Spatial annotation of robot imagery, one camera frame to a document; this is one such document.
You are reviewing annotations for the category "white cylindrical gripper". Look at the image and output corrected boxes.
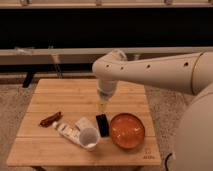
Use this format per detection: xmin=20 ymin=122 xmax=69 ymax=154
xmin=97 ymin=80 xmax=117 ymax=113

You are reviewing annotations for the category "orange ceramic bowl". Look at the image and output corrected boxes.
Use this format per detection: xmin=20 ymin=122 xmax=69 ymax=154
xmin=109 ymin=113 xmax=145 ymax=149

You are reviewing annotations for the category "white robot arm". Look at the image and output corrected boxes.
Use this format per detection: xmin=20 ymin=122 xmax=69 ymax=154
xmin=92 ymin=50 xmax=213 ymax=171

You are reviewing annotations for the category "black rectangular phone-like block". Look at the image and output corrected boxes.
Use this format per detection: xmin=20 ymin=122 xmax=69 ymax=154
xmin=96 ymin=114 xmax=109 ymax=137

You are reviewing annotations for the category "white small packet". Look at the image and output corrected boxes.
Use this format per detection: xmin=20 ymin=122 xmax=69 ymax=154
xmin=75 ymin=117 xmax=93 ymax=131

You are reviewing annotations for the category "white plastic cup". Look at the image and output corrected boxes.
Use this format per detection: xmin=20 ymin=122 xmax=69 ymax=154
xmin=79 ymin=128 xmax=100 ymax=151

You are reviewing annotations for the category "wooden table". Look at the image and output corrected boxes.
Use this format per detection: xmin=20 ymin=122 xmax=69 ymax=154
xmin=7 ymin=79 xmax=161 ymax=166

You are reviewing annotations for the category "white squeeze tube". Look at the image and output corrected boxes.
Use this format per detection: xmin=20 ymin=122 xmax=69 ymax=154
xmin=52 ymin=122 xmax=80 ymax=145

